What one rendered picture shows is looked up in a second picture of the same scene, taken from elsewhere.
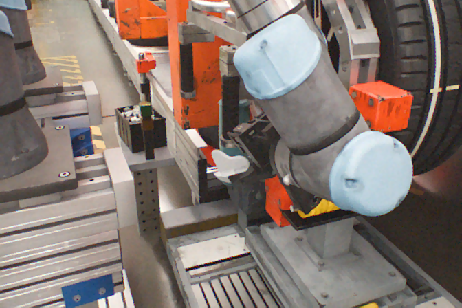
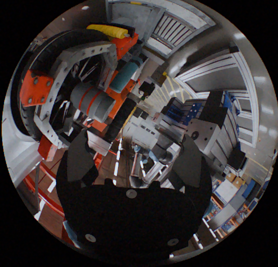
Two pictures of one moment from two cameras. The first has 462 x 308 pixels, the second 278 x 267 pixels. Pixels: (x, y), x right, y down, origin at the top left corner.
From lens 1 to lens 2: 0.61 m
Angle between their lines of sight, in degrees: 46
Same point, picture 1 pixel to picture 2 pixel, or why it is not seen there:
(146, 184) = (157, 74)
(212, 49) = not seen: hidden behind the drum
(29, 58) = (161, 142)
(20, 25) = (155, 150)
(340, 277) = (133, 11)
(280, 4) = not seen: hidden behind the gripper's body
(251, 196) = (134, 49)
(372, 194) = not seen: outside the picture
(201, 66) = (116, 97)
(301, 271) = (144, 20)
